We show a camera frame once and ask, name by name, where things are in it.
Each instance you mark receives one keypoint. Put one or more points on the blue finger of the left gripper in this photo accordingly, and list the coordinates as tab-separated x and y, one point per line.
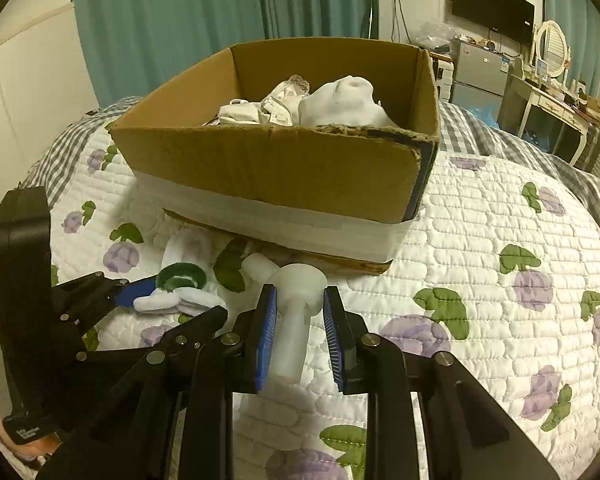
145	378
80	304

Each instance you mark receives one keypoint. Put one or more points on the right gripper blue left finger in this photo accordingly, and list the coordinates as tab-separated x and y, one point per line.
235	362

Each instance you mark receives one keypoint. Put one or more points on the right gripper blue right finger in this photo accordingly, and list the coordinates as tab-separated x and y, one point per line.
467	434

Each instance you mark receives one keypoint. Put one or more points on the white green bunny sock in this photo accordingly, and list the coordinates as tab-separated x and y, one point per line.
182	284

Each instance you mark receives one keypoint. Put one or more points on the white fluffy sock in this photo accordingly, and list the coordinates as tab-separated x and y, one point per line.
347	101

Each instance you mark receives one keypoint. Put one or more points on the small white patterned sock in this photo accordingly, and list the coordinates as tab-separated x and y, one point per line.
278	108

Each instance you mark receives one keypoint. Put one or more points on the white floral quilt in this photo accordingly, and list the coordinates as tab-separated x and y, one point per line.
501	267

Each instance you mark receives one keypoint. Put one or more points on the brown cardboard box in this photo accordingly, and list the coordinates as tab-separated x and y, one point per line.
349	194

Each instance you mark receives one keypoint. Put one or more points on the large teal curtain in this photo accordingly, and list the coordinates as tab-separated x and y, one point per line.
133	46

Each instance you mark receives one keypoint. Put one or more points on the grey checked bed sheet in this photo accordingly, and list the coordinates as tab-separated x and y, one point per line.
461	132

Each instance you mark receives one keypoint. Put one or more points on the white dressing table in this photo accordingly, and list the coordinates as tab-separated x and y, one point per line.
551	125

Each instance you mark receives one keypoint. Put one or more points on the silver mini fridge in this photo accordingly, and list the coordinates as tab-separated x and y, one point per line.
479	77

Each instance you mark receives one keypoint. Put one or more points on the white oval vanity mirror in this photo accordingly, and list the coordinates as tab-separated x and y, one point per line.
550	46

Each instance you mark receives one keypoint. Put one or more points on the narrow teal curtain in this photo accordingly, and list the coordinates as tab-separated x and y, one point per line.
580	22

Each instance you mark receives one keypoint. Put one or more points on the black wall television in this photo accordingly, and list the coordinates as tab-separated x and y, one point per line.
513	19

